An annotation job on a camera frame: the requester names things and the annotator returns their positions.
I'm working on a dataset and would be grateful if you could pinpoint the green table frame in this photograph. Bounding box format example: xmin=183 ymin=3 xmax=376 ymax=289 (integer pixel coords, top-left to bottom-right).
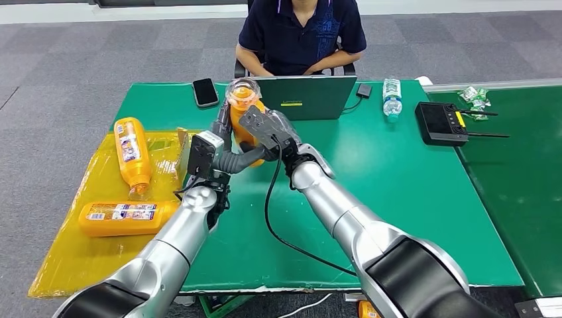
xmin=198 ymin=295 xmax=256 ymax=318

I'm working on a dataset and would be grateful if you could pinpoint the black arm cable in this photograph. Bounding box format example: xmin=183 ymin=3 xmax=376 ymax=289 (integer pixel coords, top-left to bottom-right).
xmin=263 ymin=136 xmax=357 ymax=278
xmin=173 ymin=175 xmax=198 ymax=196

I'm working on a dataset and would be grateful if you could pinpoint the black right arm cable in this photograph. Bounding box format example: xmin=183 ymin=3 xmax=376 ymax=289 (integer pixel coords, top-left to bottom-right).
xmin=263 ymin=136 xmax=357 ymax=278

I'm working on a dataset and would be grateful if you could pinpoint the silver table edge rail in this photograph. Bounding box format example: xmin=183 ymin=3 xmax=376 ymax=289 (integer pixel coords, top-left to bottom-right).
xmin=423 ymin=78 xmax=562 ymax=93

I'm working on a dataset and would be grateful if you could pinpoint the orange detergent bottle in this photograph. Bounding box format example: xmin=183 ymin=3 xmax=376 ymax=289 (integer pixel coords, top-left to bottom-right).
xmin=78 ymin=201 xmax=181 ymax=239
xmin=113 ymin=117 xmax=154 ymax=202
xmin=225 ymin=78 xmax=268 ymax=168

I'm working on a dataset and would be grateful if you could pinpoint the person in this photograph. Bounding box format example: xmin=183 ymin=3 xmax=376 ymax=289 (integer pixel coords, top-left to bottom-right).
xmin=235 ymin=0 xmax=367 ymax=78

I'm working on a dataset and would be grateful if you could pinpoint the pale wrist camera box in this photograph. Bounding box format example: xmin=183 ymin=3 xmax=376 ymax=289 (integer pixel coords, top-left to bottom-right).
xmin=298 ymin=143 xmax=337 ymax=180
xmin=187 ymin=130 xmax=225 ymax=181

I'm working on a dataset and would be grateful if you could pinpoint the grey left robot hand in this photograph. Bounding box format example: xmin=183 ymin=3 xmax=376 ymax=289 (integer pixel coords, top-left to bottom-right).
xmin=209 ymin=99 xmax=282 ymax=176

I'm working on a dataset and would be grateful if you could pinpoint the yellow plastic sheet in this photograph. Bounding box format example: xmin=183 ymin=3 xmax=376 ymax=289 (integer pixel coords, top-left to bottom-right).
xmin=27 ymin=128 xmax=203 ymax=300

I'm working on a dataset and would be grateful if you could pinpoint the black remote controller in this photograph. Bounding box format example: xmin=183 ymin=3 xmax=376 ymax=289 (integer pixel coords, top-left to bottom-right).
xmin=414 ymin=101 xmax=511 ymax=148

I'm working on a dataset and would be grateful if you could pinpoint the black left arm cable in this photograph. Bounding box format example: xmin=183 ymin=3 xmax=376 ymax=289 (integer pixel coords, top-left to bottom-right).
xmin=173 ymin=175 xmax=198 ymax=196

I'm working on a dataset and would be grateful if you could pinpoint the brown cardboard piece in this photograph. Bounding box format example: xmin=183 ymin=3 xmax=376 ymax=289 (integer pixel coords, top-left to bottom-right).
xmin=174 ymin=127 xmax=192 ymax=181

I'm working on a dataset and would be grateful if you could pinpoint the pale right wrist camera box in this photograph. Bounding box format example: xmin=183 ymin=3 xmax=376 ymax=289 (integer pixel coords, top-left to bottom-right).
xmin=298 ymin=143 xmax=337 ymax=180

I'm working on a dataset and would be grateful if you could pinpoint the white floor cable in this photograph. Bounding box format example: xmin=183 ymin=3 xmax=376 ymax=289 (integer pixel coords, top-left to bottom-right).
xmin=276 ymin=293 xmax=333 ymax=318

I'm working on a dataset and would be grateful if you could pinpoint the orange bottle on floor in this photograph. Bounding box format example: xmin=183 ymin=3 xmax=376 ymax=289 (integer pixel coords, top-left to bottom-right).
xmin=357 ymin=300 xmax=380 ymax=318

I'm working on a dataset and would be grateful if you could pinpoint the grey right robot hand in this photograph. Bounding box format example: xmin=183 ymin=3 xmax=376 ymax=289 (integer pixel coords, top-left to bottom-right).
xmin=238 ymin=104 xmax=304 ymax=163

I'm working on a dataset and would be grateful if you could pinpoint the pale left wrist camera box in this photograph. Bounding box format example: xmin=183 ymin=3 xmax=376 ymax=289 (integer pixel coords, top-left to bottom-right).
xmin=187 ymin=130 xmax=225 ymax=181

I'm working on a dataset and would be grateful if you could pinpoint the black smartphone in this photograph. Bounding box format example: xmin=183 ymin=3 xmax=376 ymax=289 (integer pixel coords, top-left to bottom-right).
xmin=192 ymin=78 xmax=220 ymax=109

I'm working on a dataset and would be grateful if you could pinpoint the clear water bottle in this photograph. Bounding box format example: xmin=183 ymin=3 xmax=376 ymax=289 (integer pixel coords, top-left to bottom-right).
xmin=382 ymin=78 xmax=403 ymax=124

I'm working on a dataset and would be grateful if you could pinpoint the dark green laptop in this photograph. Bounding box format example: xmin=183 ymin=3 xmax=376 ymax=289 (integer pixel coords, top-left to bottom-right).
xmin=251 ymin=75 xmax=359 ymax=121

